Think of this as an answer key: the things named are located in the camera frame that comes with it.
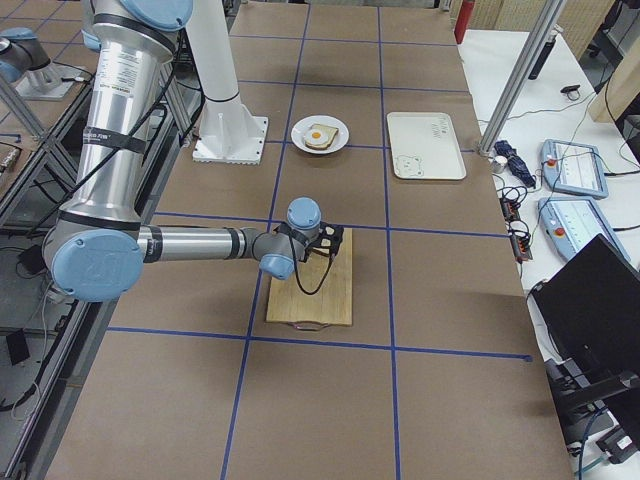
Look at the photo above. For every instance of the bread slice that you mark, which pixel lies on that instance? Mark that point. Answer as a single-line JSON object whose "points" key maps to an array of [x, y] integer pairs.
{"points": [[330, 130], [324, 248]]}

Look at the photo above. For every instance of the small metal cylinder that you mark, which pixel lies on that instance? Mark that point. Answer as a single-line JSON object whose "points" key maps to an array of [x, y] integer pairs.
{"points": [[498, 164]]}

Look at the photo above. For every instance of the lower teach pendant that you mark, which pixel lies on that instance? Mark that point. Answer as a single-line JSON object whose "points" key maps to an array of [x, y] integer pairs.
{"points": [[572, 222]]}

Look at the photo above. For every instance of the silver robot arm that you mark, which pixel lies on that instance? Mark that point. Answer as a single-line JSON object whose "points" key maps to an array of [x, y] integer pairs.
{"points": [[98, 246]]}

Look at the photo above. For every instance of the folded blue umbrella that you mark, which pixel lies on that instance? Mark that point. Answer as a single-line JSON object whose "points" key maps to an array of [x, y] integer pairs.
{"points": [[516, 165]]}

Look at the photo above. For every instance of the fried egg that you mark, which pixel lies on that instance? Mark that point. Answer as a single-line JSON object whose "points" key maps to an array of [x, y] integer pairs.
{"points": [[315, 136]]}

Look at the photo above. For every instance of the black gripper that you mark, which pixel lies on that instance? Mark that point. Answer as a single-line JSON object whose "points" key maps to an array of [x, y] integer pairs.
{"points": [[314, 248]]}

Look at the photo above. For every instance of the wooden cutting board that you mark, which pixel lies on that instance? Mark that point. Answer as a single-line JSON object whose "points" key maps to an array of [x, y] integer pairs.
{"points": [[318, 297]]}

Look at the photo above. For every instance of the teach pendant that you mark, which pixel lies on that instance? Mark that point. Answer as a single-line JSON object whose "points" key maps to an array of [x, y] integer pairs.
{"points": [[572, 222], [573, 168]]}

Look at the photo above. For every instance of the black laptop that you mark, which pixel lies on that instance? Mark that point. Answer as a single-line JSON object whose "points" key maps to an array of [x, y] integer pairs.
{"points": [[591, 308]]}

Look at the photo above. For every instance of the red fire extinguisher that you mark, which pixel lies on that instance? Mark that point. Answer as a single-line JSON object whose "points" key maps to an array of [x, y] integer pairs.
{"points": [[463, 19]]}

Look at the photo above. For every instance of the upper teach pendant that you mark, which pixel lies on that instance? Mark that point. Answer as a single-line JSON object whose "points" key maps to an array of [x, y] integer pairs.
{"points": [[573, 168]]}

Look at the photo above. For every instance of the black handheld tool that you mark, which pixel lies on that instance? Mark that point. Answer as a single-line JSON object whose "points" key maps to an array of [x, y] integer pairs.
{"points": [[543, 56]]}

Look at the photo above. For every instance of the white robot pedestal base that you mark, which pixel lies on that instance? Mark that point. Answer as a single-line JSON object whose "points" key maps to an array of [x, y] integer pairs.
{"points": [[228, 132]]}

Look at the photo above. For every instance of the orange black power strip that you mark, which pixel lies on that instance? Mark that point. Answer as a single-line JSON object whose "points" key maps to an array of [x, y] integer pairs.
{"points": [[517, 230]]}

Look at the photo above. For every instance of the cream bear tray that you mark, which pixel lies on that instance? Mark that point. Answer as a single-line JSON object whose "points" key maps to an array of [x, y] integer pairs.
{"points": [[424, 146]]}

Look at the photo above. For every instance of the bread slice on plate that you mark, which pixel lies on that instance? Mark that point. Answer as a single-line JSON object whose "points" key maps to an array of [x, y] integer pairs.
{"points": [[330, 130]]}

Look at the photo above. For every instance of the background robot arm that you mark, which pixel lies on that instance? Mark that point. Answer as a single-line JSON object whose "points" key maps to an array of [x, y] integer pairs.
{"points": [[25, 62]]}

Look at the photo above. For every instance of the aluminium frame post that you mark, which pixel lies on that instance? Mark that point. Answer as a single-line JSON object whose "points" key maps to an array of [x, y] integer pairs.
{"points": [[526, 60]]}

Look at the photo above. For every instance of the black monitor stand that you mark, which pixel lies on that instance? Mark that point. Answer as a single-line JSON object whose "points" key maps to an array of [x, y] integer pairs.
{"points": [[576, 398]]}

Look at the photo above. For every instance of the white round plate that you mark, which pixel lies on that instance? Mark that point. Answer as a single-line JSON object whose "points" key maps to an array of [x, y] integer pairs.
{"points": [[303, 125]]}

